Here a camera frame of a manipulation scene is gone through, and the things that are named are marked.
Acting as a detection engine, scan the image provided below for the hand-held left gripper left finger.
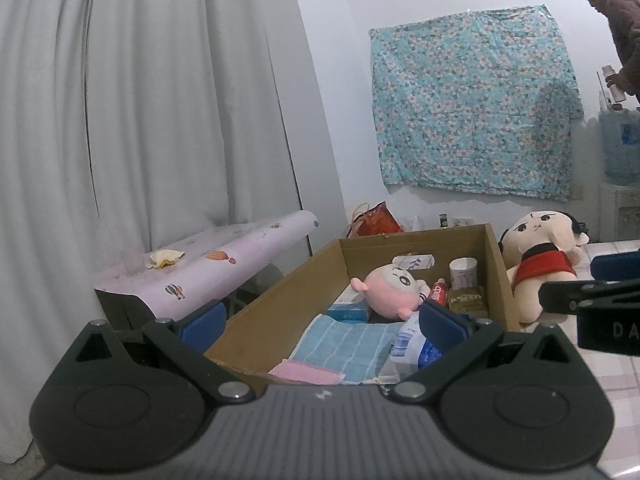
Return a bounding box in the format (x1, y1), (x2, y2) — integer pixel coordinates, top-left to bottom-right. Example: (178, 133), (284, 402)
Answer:
(65, 300), (257, 405)

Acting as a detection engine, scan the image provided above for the white curtain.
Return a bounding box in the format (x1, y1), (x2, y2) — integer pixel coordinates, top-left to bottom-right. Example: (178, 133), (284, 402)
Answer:
(0, 0), (347, 463)

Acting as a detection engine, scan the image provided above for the table with pink cover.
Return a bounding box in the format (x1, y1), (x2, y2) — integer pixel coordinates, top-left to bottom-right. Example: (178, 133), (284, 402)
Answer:
(94, 211), (321, 332)

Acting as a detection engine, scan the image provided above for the blue white plastic pack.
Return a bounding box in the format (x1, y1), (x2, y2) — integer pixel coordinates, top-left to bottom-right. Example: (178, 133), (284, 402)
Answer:
(380, 312), (447, 384)

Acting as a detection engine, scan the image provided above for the white water dispenser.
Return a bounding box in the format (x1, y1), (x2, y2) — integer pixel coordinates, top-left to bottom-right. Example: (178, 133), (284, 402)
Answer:
(600, 182), (640, 244)

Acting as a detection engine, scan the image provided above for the white bottle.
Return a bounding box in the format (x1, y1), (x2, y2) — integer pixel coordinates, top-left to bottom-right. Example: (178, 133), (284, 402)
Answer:
(601, 64), (629, 104)

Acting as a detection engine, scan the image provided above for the light blue towel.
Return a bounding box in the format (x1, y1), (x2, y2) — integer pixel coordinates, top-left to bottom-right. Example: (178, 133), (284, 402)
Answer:
(290, 314), (407, 387)

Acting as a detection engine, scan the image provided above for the white cylindrical container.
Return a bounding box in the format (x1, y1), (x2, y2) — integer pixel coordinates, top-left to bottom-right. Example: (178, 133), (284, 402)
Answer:
(449, 257), (479, 291)

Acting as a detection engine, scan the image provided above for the gold tissue pack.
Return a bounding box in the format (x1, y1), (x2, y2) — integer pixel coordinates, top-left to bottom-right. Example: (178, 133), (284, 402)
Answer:
(446, 286), (489, 319)

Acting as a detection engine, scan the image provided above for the blue floral wall cloth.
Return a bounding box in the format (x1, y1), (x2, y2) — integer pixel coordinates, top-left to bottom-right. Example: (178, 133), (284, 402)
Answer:
(369, 4), (585, 204)

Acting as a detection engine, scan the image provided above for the blue box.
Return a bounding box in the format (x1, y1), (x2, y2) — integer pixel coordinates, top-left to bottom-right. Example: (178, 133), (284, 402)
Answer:
(327, 287), (372, 324)

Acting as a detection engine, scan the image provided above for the pink round plush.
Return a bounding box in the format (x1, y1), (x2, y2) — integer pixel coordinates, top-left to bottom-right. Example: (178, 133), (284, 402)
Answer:
(350, 262), (432, 322)

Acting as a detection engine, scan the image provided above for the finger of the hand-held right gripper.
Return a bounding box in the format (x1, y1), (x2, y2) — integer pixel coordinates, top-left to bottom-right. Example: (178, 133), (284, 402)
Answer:
(590, 250), (640, 281)
(539, 279), (640, 317)

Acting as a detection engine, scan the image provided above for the yellow crumpled wrapper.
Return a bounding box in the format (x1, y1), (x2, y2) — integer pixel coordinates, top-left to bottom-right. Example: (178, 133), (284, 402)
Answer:
(147, 248), (186, 271)

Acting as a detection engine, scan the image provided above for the brown cardboard box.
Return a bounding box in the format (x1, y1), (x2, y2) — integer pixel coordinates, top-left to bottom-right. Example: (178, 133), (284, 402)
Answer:
(204, 224), (524, 397)

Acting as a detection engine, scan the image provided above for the pink cloth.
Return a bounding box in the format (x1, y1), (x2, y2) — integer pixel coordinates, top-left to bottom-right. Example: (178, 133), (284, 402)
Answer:
(267, 359), (347, 387)

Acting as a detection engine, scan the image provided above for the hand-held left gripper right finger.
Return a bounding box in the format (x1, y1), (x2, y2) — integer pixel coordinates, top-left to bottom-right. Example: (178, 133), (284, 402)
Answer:
(389, 301), (576, 403)

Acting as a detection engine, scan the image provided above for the black-haired doll plush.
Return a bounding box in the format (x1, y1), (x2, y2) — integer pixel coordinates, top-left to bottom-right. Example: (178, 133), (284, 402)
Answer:
(499, 210), (591, 325)

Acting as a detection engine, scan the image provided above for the red snack bag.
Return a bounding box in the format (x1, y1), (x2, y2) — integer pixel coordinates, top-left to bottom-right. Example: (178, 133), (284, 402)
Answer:
(347, 201), (405, 238)

